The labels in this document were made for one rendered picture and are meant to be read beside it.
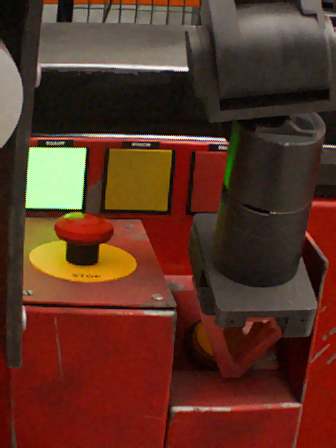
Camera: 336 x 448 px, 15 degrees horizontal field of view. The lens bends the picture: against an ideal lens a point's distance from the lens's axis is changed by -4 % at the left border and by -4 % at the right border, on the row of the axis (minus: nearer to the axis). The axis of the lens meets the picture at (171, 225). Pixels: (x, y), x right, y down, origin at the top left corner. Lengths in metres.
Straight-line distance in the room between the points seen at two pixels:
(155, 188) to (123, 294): 0.14
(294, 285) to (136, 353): 0.11
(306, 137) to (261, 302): 0.11
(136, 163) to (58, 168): 0.06
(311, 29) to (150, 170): 0.25
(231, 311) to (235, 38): 0.17
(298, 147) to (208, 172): 0.20
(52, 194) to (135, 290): 0.14
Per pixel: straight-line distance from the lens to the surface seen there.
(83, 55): 1.02
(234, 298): 0.77
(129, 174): 0.90
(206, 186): 0.92
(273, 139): 0.72
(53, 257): 0.83
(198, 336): 0.87
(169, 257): 1.04
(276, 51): 0.69
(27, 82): 0.40
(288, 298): 0.77
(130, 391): 0.80
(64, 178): 0.90
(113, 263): 0.83
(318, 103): 0.72
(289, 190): 0.74
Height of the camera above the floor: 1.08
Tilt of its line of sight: 19 degrees down
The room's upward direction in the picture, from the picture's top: 5 degrees clockwise
